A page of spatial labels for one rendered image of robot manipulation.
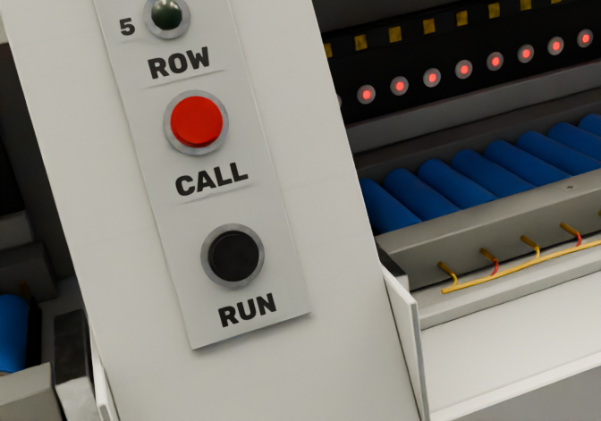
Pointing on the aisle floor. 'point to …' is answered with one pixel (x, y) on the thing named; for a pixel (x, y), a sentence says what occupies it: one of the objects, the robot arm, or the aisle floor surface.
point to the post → (107, 112)
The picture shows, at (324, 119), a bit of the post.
